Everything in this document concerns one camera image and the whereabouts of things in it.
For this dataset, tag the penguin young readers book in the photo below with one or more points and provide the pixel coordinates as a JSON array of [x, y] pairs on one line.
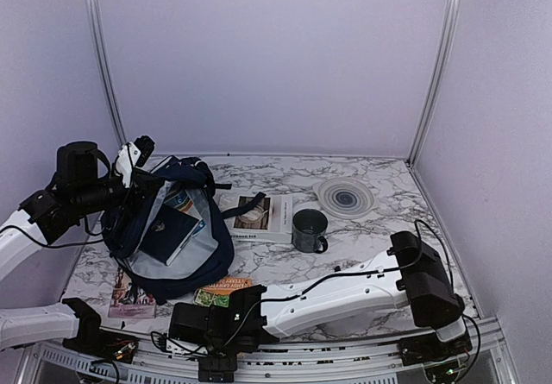
[[179, 200]]

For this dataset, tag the aluminium frame post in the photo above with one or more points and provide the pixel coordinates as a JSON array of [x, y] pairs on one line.
[[100, 49], [443, 52]]

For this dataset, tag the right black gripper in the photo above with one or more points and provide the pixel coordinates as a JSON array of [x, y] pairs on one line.
[[207, 368]]

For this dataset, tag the orange treehouse book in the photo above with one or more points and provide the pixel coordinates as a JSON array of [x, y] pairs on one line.
[[218, 293]]

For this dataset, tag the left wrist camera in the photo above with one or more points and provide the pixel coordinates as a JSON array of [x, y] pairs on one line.
[[130, 156]]

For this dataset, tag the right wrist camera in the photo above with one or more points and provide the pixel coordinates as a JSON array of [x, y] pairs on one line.
[[166, 344]]

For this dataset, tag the dark blue hardcover notebook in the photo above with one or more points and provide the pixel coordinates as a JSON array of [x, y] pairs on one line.
[[167, 235]]

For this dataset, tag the right aluminium frame post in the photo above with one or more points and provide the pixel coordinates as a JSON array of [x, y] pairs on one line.
[[443, 52]]

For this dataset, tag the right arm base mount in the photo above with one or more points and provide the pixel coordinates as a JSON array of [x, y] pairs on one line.
[[428, 348]]

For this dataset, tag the front aluminium rail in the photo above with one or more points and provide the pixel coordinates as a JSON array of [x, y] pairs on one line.
[[374, 360]]

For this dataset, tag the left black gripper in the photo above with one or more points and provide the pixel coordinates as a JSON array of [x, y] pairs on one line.
[[143, 184]]

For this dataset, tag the grey swirl ceramic plate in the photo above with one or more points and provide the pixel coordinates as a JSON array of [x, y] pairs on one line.
[[345, 198]]

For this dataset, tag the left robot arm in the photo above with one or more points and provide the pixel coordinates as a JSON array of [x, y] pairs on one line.
[[85, 182]]

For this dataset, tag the dark grey metal mug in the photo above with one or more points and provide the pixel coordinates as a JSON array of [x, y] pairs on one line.
[[309, 230]]

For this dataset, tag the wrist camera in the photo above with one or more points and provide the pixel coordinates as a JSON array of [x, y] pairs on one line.
[[130, 156], [166, 344]]

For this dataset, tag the pink illustrated thin book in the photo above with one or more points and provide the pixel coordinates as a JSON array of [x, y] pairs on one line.
[[129, 300]]

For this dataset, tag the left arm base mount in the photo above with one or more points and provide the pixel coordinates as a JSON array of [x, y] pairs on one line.
[[92, 340]]

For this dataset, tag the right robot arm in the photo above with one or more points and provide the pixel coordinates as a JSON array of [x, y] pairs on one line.
[[410, 273]]

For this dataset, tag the white afternoon tea book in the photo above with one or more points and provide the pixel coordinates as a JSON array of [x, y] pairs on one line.
[[250, 219]]

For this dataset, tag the navy blue student backpack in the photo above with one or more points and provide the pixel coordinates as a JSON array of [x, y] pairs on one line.
[[204, 260]]

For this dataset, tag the left aluminium frame post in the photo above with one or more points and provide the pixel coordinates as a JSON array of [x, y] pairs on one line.
[[100, 49]]

